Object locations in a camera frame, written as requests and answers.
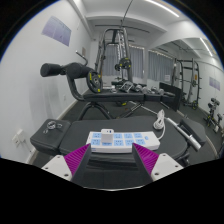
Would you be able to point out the small purple wall poster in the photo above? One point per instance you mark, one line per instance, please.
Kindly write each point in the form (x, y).
(215, 83)

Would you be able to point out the small brown wall panel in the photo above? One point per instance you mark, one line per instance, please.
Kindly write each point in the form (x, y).
(83, 51)

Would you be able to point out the white wall socket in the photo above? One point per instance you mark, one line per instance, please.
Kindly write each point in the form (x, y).
(19, 137)

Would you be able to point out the black box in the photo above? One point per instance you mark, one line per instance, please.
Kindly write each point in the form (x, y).
(171, 95)

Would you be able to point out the long ceiling light strip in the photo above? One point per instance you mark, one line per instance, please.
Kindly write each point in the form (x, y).
(163, 8)
(206, 46)

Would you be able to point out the black roller-pad exercise bench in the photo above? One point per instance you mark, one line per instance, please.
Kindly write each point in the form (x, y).
(113, 96)

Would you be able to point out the black power rack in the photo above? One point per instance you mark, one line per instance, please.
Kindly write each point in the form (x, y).
(193, 83)

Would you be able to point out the black padded weight bench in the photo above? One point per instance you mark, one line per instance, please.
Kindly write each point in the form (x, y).
(126, 125)

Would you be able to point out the small black padded seat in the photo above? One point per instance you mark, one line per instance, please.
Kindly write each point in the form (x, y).
(196, 126)

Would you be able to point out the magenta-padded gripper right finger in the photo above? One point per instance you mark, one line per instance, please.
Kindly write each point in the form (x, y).
(166, 165)

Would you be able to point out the group of dumbbells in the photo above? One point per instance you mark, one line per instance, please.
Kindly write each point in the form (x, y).
(138, 88)

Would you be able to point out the white power strip, blue sockets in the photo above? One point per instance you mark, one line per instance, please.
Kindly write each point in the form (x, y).
(133, 143)

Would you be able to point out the small white charger block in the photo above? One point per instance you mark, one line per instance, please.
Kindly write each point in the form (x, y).
(107, 136)

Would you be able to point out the chrome barbell bar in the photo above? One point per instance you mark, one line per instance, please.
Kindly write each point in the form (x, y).
(186, 135)

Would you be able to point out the grey window curtain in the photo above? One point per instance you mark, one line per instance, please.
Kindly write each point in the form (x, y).
(136, 61)
(160, 66)

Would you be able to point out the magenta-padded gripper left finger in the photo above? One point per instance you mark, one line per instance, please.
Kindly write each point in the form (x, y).
(56, 165)

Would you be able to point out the black exercise machines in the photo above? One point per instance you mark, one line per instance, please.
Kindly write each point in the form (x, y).
(213, 115)

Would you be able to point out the black yellow weight plate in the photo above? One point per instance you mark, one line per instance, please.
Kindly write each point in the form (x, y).
(124, 63)
(94, 81)

